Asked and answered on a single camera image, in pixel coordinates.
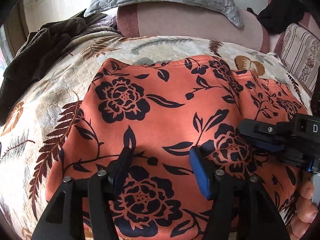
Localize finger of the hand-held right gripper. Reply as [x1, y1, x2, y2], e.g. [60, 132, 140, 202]
[237, 119, 293, 153]

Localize purple cloth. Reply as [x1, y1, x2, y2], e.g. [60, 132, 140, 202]
[86, 14, 120, 34]

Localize pink sofa armrest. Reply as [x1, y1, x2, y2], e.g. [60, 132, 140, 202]
[117, 0, 270, 53]

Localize orange floral pants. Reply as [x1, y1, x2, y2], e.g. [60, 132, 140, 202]
[46, 55, 313, 240]

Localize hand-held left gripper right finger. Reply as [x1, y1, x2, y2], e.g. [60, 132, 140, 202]
[189, 141, 292, 240]

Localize black garment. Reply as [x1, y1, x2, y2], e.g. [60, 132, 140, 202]
[246, 0, 310, 35]

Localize person's right hand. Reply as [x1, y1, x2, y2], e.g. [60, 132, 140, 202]
[291, 179, 320, 240]

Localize leaf print blanket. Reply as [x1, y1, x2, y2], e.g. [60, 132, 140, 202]
[0, 31, 320, 240]

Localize striped sofa back cushion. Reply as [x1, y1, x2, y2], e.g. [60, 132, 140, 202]
[274, 23, 320, 98]

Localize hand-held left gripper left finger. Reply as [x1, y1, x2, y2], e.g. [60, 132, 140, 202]
[31, 146, 133, 240]

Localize brown fleece garment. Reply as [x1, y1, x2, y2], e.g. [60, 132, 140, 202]
[0, 9, 108, 127]

